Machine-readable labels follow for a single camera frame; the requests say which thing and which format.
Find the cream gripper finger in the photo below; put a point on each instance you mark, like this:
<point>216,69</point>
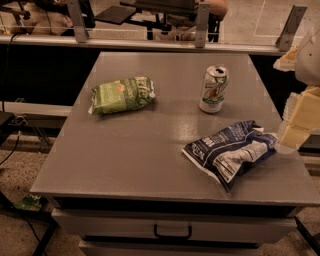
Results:
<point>301,117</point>
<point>288,61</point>

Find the middle metal bracket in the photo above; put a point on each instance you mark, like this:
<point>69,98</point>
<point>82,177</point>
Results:
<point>201,24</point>

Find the black office chair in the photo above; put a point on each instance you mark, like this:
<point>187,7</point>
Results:
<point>173,20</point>

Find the blue chip bag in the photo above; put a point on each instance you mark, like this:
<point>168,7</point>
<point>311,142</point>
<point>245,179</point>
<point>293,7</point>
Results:
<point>231,152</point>

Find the grey cabinet drawer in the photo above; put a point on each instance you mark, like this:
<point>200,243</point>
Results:
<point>213,228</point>

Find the left metal bracket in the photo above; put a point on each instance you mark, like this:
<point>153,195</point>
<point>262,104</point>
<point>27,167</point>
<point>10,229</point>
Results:
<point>80,32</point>

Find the black drawer handle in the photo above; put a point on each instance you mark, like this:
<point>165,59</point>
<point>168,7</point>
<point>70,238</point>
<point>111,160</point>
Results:
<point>175,233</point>

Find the right metal bracket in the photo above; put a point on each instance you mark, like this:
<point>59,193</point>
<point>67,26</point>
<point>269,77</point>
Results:
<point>285,40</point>

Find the metal bracket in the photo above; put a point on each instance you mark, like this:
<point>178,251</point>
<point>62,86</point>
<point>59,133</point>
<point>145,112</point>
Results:
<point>80,32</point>
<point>201,24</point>
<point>285,40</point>

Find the green jalapeno chip bag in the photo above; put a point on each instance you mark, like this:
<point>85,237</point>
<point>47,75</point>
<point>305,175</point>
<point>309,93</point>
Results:
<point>122,95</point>

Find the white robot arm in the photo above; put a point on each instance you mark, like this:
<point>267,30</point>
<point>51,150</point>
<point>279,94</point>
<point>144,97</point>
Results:
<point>307,69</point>

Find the lower grey drawer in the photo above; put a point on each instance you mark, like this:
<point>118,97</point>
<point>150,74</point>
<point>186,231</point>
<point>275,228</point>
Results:
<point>126,249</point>

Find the green packet on floor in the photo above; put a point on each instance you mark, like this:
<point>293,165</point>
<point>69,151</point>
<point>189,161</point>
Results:
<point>29,203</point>

